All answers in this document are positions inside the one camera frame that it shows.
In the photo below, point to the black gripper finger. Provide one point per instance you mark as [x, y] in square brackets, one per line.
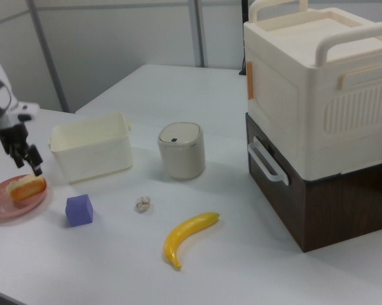
[18, 158]
[35, 160]

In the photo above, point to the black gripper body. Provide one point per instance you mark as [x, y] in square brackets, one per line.
[12, 135]

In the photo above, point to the orange glazed bread roll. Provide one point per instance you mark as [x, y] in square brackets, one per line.
[27, 188]

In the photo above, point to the pink plastic plate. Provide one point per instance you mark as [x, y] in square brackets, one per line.
[6, 206]

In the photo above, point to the white rectangular plastic bin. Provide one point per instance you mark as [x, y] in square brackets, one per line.
[92, 152]

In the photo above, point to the purple cube block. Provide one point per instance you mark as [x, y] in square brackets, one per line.
[79, 211]

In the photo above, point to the crumpled white paper ball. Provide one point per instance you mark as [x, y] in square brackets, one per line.
[142, 204]

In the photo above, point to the beige mini trash can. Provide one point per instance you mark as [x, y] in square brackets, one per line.
[181, 152]

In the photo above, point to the yellow banana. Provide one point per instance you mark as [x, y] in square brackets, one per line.
[181, 233]

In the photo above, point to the dark brown wooden drawer box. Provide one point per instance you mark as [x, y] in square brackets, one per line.
[330, 209]

